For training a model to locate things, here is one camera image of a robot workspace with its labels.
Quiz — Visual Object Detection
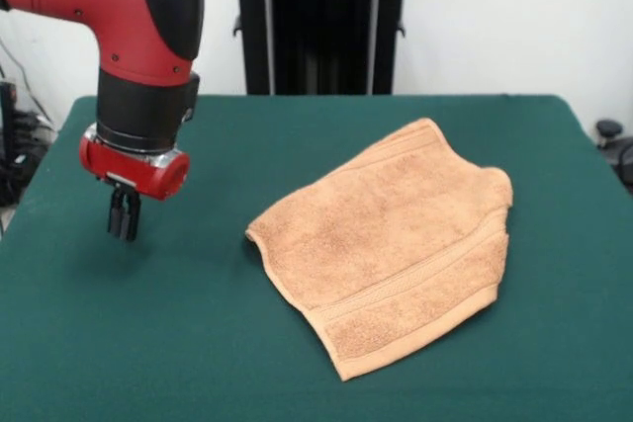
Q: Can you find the grey wall cable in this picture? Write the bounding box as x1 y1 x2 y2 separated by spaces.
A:
0 39 53 127

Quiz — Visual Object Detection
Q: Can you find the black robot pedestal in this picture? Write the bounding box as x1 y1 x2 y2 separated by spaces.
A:
217 0 427 96

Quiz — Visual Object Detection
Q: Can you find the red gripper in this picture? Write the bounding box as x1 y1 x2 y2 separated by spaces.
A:
78 123 192 243

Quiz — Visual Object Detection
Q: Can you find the tan terry towel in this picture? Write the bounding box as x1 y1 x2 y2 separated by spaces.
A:
244 118 515 382

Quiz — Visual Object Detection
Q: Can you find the dark green table cloth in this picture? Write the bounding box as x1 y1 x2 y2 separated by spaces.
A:
0 93 633 422

